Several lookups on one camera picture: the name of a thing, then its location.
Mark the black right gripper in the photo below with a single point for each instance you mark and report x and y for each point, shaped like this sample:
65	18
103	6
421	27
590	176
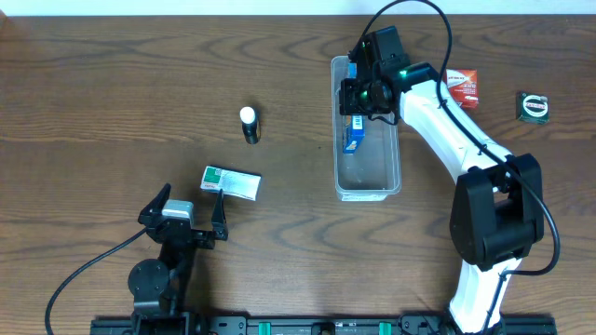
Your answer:
348	100

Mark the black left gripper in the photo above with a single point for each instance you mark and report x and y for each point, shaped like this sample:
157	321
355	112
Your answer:
206	240

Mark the blue Kool Fever box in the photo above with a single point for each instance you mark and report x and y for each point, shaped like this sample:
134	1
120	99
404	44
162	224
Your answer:
353	120

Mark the red medicine box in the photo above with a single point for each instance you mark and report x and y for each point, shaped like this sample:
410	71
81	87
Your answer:
463	87

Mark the green round tin box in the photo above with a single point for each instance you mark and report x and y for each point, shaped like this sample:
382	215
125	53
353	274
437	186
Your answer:
532	108

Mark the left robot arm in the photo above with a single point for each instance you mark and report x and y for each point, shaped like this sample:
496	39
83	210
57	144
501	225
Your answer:
159	285

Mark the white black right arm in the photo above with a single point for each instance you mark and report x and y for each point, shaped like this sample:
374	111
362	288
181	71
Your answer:
498	211

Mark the clear plastic container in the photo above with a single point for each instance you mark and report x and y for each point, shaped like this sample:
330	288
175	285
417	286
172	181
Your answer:
372	172

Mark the dark bottle white cap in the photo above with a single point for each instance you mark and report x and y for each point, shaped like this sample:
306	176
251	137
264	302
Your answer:
250	124

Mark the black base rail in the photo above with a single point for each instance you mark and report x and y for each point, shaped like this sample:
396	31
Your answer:
412	324

